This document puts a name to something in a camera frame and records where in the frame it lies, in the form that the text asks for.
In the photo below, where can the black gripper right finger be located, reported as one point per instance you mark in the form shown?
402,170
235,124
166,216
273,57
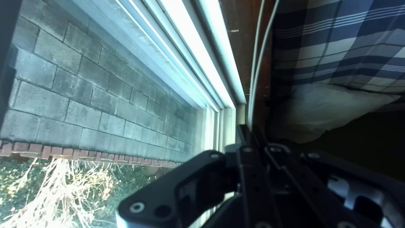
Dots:
312,197

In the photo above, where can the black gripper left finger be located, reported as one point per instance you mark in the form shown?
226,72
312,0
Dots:
185,197

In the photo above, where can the white pillow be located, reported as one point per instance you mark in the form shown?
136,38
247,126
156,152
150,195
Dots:
325,109

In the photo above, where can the bare trees outside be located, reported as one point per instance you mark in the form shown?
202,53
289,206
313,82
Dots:
64,194

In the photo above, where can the blue plaid bed sheet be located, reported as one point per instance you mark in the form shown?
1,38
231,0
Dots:
342,45

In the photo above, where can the white window frame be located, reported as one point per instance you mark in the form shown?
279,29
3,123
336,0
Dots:
185,45

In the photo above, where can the dark bed frame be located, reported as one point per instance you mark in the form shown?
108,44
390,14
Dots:
242,38

